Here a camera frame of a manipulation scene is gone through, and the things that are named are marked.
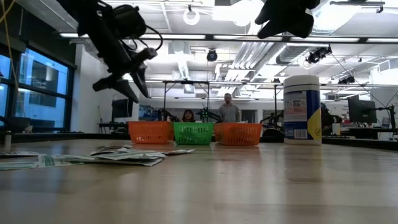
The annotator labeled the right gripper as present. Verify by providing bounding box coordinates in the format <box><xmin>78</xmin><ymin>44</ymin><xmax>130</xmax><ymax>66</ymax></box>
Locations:
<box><xmin>254</xmin><ymin>0</ymin><xmax>321</xmax><ymax>40</ymax></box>

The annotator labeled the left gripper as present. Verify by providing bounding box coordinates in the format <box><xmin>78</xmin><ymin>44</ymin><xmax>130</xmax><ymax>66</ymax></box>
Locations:
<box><xmin>92</xmin><ymin>47</ymin><xmax>158</xmax><ymax>103</ymax></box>

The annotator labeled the black monitor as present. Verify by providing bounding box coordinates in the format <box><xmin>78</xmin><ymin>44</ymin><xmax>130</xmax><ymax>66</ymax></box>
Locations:
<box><xmin>347</xmin><ymin>95</ymin><xmax>378</xmax><ymax>124</ymax></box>
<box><xmin>111</xmin><ymin>98</ymin><xmax>134</xmax><ymax>122</ymax></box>

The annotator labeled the black metal rack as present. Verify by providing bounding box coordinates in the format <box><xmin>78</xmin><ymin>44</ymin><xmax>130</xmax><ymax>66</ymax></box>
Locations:
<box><xmin>162</xmin><ymin>80</ymin><xmax>210</xmax><ymax>122</ymax></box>

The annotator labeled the orange plastic basket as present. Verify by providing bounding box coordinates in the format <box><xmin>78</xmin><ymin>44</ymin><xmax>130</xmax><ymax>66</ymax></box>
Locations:
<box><xmin>214</xmin><ymin>122</ymin><xmax>264</xmax><ymax>147</ymax></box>
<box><xmin>127</xmin><ymin>120</ymin><xmax>175</xmax><ymax>145</ymax></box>

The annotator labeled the black overhead light bar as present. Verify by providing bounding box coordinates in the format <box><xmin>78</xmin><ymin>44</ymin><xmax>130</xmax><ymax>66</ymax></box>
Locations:
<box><xmin>58</xmin><ymin>32</ymin><xmax>392</xmax><ymax>44</ymax></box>

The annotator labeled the person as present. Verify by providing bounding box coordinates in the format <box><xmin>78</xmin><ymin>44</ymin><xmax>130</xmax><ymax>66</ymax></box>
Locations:
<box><xmin>182</xmin><ymin>108</ymin><xmax>197</xmax><ymax>123</ymax></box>
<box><xmin>321</xmin><ymin>102</ymin><xmax>343</xmax><ymax>136</ymax></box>
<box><xmin>218</xmin><ymin>92</ymin><xmax>241</xmax><ymax>123</ymax></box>

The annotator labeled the white packet black print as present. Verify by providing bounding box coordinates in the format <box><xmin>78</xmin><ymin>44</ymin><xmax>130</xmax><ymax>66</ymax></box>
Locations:
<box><xmin>0</xmin><ymin>151</ymin><xmax>41</xmax><ymax>157</ymax></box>
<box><xmin>102</xmin><ymin>151</ymin><xmax>167</xmax><ymax>161</ymax></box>

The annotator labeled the green plastic basket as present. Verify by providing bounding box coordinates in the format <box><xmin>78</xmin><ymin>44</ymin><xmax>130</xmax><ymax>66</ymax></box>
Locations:
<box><xmin>172</xmin><ymin>121</ymin><xmax>215</xmax><ymax>146</ymax></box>

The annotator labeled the large window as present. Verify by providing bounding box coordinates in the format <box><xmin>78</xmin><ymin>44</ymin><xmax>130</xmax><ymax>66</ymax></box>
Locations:
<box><xmin>0</xmin><ymin>46</ymin><xmax>75</xmax><ymax>131</ymax></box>

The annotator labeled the white blue wipes canister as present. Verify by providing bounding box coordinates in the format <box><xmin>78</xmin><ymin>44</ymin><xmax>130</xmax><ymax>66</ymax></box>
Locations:
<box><xmin>282</xmin><ymin>74</ymin><xmax>323</xmax><ymax>146</ymax></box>

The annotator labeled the black rig camera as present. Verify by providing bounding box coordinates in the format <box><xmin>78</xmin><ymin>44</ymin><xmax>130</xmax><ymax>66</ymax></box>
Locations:
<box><xmin>338</xmin><ymin>75</ymin><xmax>356</xmax><ymax>85</ymax></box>
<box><xmin>305</xmin><ymin>45</ymin><xmax>333</xmax><ymax>65</ymax></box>

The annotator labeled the white ring ceiling lamp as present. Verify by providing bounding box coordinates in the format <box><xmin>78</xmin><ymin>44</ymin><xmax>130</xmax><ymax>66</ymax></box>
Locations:
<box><xmin>182</xmin><ymin>8</ymin><xmax>201</xmax><ymax>27</ymax></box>

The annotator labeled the white cylinder post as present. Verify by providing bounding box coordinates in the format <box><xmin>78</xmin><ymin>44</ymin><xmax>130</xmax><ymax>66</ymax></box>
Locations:
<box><xmin>3</xmin><ymin>130</ymin><xmax>13</xmax><ymax>149</ymax></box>

